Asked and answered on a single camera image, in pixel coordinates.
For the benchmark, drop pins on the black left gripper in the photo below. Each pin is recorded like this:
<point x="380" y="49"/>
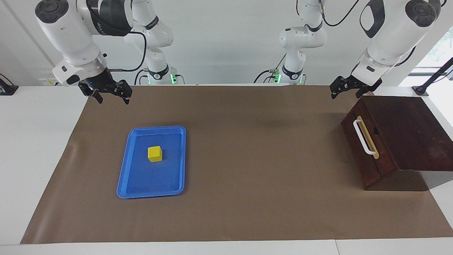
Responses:
<point x="354" y="84"/>

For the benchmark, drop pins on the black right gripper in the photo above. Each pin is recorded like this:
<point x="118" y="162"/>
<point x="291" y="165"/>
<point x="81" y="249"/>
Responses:
<point x="97" y="81"/>

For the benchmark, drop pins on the wooden drawer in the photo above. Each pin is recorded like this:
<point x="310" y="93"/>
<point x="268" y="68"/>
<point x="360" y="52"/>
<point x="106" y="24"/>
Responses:
<point x="383" y="152"/>

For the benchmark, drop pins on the yellow cube block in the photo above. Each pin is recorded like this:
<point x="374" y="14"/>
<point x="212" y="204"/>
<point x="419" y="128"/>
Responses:
<point x="155" y="154"/>

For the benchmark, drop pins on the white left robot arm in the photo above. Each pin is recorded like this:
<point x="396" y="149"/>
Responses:
<point x="393" y="35"/>

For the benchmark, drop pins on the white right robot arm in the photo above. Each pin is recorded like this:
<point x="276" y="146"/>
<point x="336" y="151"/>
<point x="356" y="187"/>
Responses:
<point x="67" y="32"/>

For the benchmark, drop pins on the dark brown wooden cabinet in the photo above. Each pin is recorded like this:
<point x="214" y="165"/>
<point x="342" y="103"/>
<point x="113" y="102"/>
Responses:
<point x="410" y="131"/>

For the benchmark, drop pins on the blue plastic tray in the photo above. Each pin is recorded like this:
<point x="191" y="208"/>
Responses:
<point x="152" y="177"/>

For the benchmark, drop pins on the bright window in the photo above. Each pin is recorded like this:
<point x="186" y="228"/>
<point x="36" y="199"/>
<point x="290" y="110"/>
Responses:
<point x="442" y="49"/>

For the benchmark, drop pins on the brown paper table mat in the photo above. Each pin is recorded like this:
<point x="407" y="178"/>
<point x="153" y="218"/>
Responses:
<point x="247" y="159"/>

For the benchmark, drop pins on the white wall outlet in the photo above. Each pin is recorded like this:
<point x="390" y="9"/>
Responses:
<point x="47" y="82"/>

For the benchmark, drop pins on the black camera stand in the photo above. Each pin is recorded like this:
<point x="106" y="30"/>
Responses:
<point x="420" y="90"/>

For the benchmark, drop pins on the black desk mount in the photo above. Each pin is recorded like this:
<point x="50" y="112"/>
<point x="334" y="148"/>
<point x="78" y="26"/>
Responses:
<point x="7" y="89"/>

